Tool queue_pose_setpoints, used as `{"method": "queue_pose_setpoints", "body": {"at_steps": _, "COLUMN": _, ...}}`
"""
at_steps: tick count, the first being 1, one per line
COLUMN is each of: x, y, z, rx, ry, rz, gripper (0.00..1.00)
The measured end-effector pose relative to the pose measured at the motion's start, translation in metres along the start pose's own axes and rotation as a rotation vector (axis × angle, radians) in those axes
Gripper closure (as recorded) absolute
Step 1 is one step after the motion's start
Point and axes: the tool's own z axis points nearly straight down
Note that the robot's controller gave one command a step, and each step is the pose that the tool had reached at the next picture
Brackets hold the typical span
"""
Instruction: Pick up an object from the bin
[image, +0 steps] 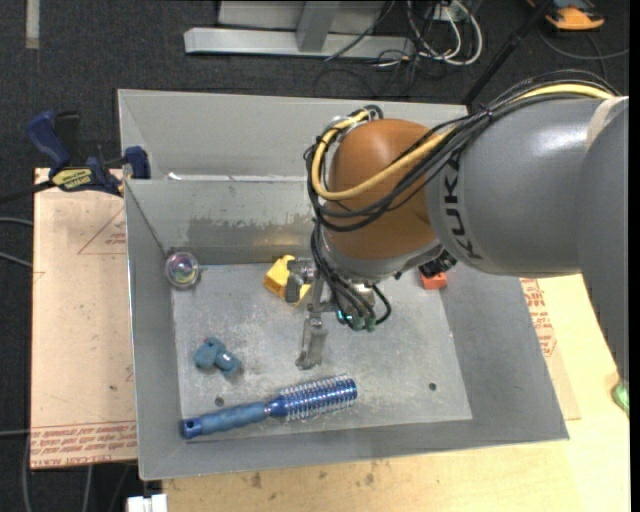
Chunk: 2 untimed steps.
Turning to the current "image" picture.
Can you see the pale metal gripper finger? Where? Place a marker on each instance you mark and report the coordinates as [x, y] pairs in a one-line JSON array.
[[306, 350], [320, 345]]

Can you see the blue hairbrush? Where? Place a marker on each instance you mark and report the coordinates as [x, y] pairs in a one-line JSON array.
[[300, 402]]

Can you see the grey metal bin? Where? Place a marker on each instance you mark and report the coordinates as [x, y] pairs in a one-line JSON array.
[[380, 380]]

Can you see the orange-red block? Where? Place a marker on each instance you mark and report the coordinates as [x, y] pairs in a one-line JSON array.
[[433, 280]]

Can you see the yellow and grey toy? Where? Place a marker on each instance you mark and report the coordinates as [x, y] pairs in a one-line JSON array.
[[277, 280]]

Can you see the teal blue toy animal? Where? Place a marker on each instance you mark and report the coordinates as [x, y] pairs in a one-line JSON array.
[[215, 356]]

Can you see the clear glass ball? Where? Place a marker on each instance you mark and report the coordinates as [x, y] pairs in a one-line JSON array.
[[182, 270]]

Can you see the brown cardboard board red print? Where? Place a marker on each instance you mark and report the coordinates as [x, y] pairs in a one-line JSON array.
[[80, 320]]

